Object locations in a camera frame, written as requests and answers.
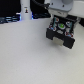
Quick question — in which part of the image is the black keyboard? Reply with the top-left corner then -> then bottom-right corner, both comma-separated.
0,14 -> 20,24

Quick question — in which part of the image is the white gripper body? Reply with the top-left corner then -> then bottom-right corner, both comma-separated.
49,0 -> 77,17

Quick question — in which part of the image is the black cable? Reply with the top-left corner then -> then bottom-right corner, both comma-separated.
31,0 -> 52,9

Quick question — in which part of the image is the green Dark Magic kcup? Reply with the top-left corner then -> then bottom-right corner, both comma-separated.
58,22 -> 66,29

